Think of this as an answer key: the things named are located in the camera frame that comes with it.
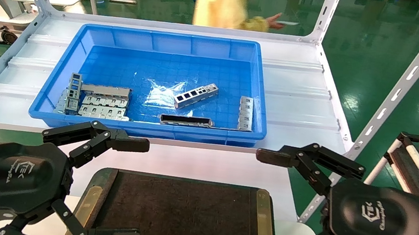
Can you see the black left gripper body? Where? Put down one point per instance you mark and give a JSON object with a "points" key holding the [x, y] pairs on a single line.
{"points": [[12, 178]]}

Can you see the grey metal bracket square holes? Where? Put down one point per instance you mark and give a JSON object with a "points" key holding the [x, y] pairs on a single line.
{"points": [[196, 96]]}

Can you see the grey slotted metal part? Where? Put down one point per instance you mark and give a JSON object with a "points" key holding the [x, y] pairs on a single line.
{"points": [[103, 112], [105, 101], [106, 90]]}

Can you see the ribbed grey metal part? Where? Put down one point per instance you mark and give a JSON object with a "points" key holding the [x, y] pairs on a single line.
{"points": [[245, 114]]}

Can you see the black flat container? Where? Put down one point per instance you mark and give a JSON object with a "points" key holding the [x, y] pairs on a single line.
{"points": [[178, 219]]}

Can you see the long metal part dark inside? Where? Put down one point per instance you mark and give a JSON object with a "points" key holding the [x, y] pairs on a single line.
{"points": [[186, 121]]}

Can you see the clear plastic bag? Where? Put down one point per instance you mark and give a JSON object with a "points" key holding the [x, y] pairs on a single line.
{"points": [[159, 96]]}

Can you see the blue plastic bin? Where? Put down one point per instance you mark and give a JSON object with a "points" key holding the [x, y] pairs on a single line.
{"points": [[162, 41]]}

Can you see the white slotted metal rack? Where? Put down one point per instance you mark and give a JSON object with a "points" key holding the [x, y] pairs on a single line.
{"points": [[185, 27]]}

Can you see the person in yellow coat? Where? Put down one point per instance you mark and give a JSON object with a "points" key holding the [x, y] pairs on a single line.
{"points": [[222, 0]]}

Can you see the white tube frame black joints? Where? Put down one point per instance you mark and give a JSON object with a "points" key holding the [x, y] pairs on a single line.
{"points": [[383, 162]]}

